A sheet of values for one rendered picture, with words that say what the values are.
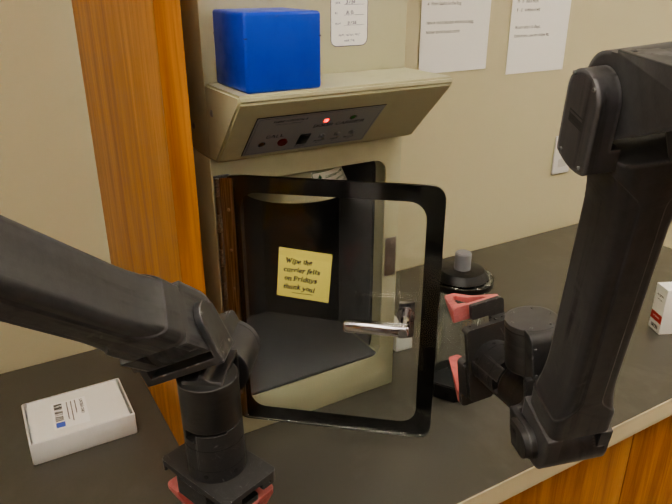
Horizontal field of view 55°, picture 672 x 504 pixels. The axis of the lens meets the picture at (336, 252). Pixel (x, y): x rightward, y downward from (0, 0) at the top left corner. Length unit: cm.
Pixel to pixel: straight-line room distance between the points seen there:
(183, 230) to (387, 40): 42
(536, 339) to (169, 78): 49
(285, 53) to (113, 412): 66
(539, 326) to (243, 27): 46
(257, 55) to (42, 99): 58
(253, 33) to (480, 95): 103
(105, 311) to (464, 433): 76
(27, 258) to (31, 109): 85
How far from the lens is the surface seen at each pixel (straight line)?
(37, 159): 129
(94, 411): 116
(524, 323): 72
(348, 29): 96
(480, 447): 111
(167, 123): 78
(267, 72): 79
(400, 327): 87
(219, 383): 60
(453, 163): 172
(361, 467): 105
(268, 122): 82
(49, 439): 113
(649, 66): 42
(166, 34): 76
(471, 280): 109
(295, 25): 80
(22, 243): 45
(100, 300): 49
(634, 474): 144
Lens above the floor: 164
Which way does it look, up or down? 23 degrees down
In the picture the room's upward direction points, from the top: straight up
